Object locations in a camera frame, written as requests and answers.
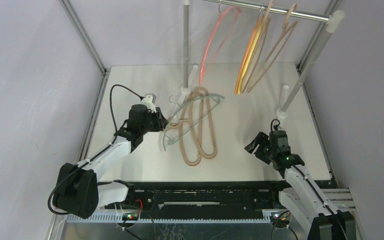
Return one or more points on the aluminium frame post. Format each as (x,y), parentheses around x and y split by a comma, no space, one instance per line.
(330,9)
(83,34)

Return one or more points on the aluminium frame left post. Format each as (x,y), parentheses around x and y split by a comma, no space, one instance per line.
(83,34)

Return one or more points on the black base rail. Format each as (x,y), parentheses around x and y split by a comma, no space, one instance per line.
(223,200)

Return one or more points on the green wire hanger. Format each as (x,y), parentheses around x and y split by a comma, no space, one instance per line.
(190,116)

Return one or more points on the aluminium frame right post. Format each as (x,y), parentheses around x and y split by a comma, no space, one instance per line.
(330,9)

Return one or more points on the pink wire hanger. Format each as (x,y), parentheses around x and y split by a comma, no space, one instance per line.
(236,11)

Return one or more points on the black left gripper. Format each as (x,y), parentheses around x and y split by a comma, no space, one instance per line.
(161,122)

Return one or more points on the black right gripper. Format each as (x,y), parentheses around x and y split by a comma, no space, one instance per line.
(263,149)

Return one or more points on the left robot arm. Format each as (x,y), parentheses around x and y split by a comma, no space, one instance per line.
(78,190)

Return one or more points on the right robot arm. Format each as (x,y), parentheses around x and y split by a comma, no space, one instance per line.
(319,217)

